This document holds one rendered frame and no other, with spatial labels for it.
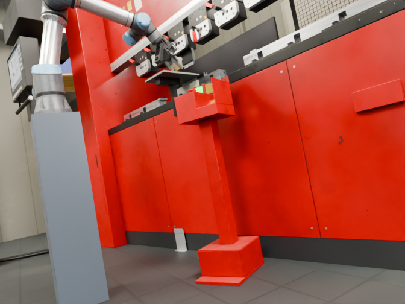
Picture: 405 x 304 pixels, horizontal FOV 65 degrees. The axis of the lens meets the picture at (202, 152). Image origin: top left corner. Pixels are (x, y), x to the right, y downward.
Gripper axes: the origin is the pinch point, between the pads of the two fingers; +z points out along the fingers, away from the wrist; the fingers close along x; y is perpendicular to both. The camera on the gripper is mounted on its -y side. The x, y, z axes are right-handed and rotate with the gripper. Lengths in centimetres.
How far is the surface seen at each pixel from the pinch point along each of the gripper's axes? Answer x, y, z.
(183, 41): -3.9, 14.5, -9.1
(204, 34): -21.6, 12.4, -6.6
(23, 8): 100, 14, -90
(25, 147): 323, 6, -8
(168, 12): 5.3, 29.4, -26.1
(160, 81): -2.6, -18.1, -3.7
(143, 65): 40.1, 15.8, -10.4
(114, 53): 75, 30, -27
